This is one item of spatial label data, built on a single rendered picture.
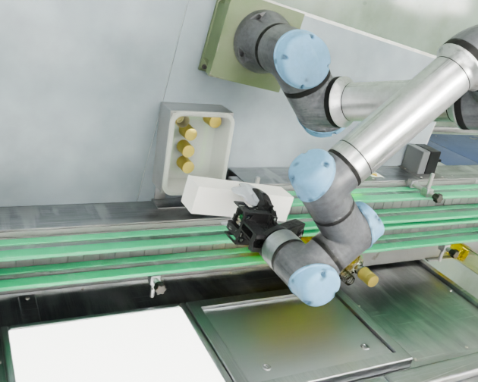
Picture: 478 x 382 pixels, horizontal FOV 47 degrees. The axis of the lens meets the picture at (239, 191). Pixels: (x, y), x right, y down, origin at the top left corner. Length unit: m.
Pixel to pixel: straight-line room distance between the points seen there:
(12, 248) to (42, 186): 0.21
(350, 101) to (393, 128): 0.34
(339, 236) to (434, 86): 0.28
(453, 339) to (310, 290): 0.81
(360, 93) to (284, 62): 0.18
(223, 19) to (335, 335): 0.82
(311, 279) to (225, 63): 0.66
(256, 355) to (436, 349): 0.53
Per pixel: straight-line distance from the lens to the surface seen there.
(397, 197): 1.67
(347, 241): 0.92
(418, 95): 0.92
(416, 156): 1.87
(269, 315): 1.44
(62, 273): 1.34
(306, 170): 0.84
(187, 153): 1.41
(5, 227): 1.33
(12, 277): 1.32
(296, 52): 1.18
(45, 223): 1.35
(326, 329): 1.44
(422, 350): 1.56
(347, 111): 1.23
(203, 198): 1.12
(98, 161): 1.42
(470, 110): 1.09
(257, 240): 1.03
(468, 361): 1.54
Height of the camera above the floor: 2.04
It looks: 54 degrees down
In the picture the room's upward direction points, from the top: 133 degrees clockwise
